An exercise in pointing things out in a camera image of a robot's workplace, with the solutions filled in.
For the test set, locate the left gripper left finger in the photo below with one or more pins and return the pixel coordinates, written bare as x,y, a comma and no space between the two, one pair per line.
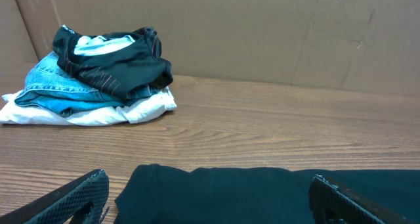
80,201

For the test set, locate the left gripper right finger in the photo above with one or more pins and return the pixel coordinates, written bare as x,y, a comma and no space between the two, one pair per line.
332,203

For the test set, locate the black t-shirt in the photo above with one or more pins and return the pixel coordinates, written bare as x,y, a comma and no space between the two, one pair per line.
161,194

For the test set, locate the folded blue denim jeans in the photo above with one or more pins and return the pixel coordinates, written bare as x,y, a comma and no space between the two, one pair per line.
49,87

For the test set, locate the folded white cloth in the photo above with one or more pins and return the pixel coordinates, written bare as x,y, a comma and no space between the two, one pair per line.
141,111

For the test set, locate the black and grey jersey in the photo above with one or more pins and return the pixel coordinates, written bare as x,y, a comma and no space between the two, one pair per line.
119,73

